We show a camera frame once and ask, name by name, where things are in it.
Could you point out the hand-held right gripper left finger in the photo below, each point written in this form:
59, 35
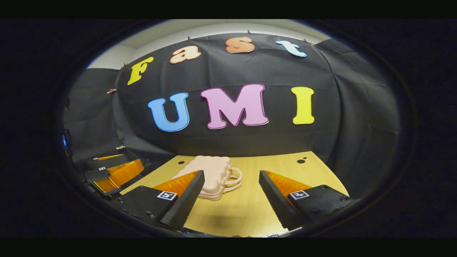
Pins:
182, 207

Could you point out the pink suitcase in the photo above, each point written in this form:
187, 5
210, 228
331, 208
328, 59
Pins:
214, 171

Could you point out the black backdrop cloth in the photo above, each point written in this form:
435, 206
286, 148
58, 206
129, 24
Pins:
232, 142

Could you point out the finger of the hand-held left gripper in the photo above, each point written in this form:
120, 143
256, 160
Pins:
123, 171
110, 161

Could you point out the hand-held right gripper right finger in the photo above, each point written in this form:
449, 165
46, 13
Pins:
276, 201

